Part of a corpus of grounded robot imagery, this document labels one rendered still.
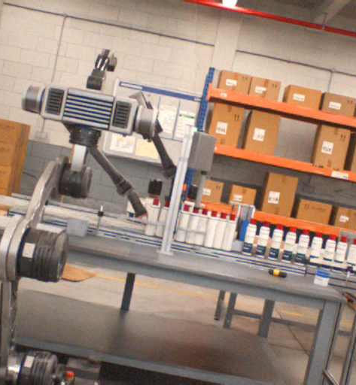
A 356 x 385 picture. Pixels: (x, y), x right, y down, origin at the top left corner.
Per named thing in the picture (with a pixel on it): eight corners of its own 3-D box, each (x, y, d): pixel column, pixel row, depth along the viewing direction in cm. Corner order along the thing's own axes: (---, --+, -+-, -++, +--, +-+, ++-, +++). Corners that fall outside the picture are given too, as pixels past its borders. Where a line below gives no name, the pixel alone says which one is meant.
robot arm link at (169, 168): (131, 109, 288) (150, 101, 287) (131, 108, 293) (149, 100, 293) (165, 180, 299) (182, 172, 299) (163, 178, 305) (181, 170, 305)
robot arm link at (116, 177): (68, 136, 289) (83, 122, 288) (69, 136, 294) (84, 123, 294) (120, 197, 294) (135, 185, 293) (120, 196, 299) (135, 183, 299)
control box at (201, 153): (209, 171, 291) (217, 137, 290) (193, 168, 277) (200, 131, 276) (194, 168, 297) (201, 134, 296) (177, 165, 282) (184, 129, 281)
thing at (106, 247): (286, 255, 384) (287, 252, 384) (346, 303, 253) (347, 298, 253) (-5, 196, 380) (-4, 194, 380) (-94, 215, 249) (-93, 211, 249)
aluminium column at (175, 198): (168, 252, 285) (194, 126, 282) (168, 253, 281) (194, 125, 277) (160, 250, 285) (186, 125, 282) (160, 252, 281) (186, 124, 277)
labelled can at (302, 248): (302, 265, 301) (309, 228, 300) (304, 266, 296) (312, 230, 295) (293, 262, 301) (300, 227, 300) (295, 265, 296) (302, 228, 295)
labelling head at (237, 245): (242, 249, 314) (252, 206, 312) (246, 253, 301) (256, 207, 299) (219, 244, 313) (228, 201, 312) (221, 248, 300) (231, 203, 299)
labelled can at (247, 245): (250, 254, 301) (257, 218, 300) (251, 256, 295) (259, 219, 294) (240, 253, 301) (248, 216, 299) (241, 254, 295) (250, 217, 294)
